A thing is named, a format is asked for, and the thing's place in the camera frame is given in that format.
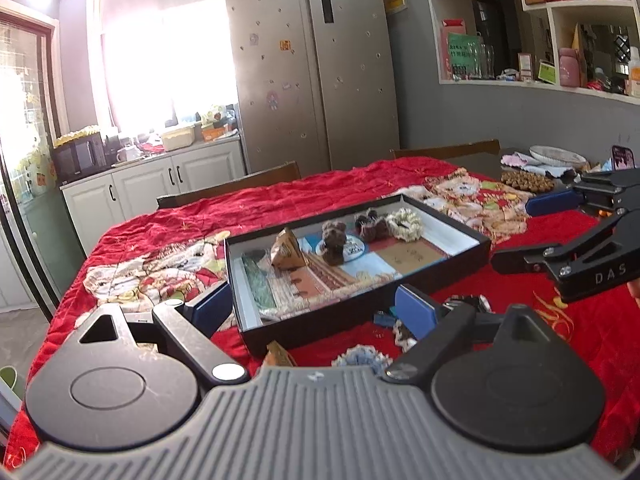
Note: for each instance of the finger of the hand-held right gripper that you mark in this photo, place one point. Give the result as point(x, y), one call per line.
point(545, 202)
point(515, 261)

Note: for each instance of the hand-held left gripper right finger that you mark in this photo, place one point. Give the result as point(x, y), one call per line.
point(415, 310)

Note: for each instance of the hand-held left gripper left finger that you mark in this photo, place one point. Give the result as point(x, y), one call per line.
point(215, 305)

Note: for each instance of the brown crochet scrunchie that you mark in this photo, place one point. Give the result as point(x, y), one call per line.
point(402, 335)

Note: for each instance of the blue binder clip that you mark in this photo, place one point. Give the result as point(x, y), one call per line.
point(384, 319)

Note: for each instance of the black white crochet scrunchie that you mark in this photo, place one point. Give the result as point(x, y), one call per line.
point(470, 302)

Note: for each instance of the blue crochet scrunchie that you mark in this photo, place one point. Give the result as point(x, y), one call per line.
point(357, 357)

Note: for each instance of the plain brown triangular snack packet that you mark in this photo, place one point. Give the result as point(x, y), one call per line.
point(280, 356)

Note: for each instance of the cream crochet scrunchie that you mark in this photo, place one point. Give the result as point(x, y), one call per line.
point(395, 225)

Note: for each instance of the brown triangular packet round logo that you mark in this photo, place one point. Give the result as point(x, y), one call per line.
point(287, 255)

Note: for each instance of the brown fuzzy bear hair clip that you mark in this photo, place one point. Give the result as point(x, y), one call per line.
point(371, 225)
point(334, 242)

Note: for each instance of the black cardboard box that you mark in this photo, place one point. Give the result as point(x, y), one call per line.
point(320, 322)

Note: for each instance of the brown beaded mat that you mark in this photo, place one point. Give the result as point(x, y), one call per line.
point(527, 180)

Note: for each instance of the white plate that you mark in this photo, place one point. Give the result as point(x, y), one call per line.
point(557, 155)

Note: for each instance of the pink cloth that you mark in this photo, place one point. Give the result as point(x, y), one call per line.
point(515, 160)

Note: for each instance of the red printed blanket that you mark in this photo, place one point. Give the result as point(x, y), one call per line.
point(150, 230)

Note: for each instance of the dark wooden chair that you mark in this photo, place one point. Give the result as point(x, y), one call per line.
point(225, 187)
point(450, 150)

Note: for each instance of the white kitchen cabinet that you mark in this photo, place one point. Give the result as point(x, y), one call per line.
point(145, 190)

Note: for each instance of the pink bottle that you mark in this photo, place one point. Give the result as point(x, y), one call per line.
point(569, 70)

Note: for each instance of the green sign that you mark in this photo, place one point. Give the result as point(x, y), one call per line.
point(462, 55)

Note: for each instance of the cream plastic container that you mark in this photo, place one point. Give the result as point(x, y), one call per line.
point(177, 139)

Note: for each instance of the orange box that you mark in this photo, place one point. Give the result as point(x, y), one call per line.
point(215, 133)

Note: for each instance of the black microwave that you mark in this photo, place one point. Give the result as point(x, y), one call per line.
point(77, 157)

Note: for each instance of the green plastic container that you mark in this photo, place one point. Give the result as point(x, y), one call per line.
point(10, 380)

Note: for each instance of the yellow flower garland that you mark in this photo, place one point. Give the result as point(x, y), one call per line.
point(75, 135)

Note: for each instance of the beige double-door fridge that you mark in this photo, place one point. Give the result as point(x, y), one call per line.
point(310, 85)

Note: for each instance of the glass sliding door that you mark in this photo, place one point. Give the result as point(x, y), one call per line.
point(20, 110)

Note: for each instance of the white wall shelf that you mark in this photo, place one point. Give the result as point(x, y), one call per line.
point(550, 7)

